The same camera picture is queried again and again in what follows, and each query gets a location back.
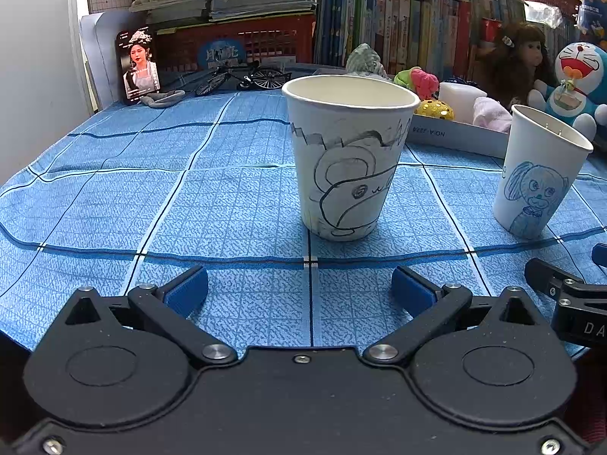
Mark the green striped cloth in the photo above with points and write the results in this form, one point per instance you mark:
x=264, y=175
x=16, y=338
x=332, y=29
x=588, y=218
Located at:
x=365, y=61

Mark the red plastic basket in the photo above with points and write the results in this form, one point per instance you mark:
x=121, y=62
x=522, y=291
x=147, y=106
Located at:
x=265, y=40

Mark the clear plastic bag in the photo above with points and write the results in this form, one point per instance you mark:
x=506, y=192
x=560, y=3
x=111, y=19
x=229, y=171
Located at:
x=545, y=14

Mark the grey hair band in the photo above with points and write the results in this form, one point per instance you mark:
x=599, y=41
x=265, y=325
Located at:
x=161, y=98

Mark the paper cup with blue drawing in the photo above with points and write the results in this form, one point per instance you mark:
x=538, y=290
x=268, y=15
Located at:
x=536, y=185

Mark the gold sequin bow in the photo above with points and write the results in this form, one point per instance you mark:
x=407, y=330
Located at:
x=436, y=110

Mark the blue paper bag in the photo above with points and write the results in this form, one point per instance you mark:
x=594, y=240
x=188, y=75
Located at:
x=595, y=19

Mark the white shallow box tray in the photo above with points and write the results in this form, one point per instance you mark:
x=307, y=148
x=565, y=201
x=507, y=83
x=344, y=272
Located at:
x=455, y=135

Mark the paper cup with black drawing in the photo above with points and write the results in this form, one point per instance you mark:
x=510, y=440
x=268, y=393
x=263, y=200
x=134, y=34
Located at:
x=351, y=161

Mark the white foam block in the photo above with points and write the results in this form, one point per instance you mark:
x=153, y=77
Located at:
x=460, y=97

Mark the white folder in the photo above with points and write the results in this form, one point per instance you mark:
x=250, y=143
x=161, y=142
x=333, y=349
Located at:
x=99, y=57

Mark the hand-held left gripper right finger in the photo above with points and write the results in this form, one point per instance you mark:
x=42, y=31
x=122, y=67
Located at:
x=412, y=291

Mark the smartphone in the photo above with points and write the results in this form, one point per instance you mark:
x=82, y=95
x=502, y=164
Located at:
x=138, y=66

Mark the black miniature bicycle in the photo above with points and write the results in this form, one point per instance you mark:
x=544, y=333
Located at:
x=237, y=78

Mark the blue checked tablecloth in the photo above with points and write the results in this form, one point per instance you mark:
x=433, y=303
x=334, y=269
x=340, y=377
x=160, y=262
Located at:
x=142, y=199

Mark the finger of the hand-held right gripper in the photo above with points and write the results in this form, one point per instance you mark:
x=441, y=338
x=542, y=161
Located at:
x=601, y=253
x=545, y=277

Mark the brown-haired doll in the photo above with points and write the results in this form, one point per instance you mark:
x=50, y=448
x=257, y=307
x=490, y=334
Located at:
x=517, y=61

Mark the blue cat plush toy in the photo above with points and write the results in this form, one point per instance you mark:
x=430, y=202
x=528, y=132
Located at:
x=578, y=80

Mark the row of books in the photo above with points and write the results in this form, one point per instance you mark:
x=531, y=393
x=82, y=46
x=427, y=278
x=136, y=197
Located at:
x=408, y=23

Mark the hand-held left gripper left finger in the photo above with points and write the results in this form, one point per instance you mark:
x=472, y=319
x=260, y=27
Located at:
x=187, y=291

